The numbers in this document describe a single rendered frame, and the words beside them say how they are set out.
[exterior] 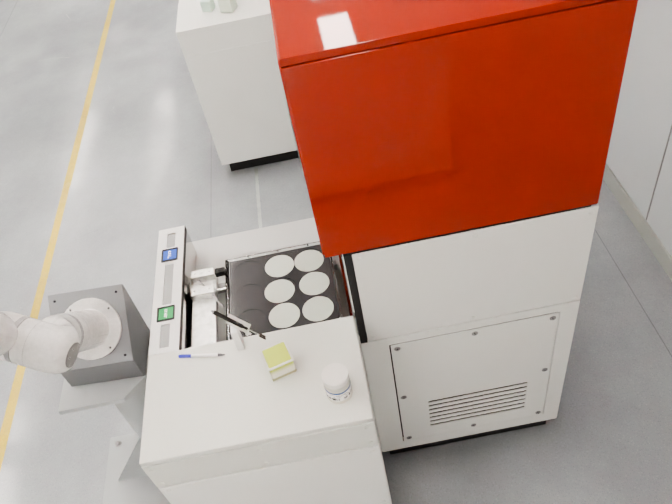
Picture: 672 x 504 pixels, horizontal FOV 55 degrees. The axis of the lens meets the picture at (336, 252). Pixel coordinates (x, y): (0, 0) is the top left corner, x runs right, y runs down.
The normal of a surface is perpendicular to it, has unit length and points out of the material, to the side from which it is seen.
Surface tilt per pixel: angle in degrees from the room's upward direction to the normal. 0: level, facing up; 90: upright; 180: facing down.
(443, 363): 90
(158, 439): 0
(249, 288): 0
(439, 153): 90
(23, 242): 0
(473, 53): 90
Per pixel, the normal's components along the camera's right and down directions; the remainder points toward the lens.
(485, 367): 0.13, 0.71
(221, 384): -0.15, -0.68
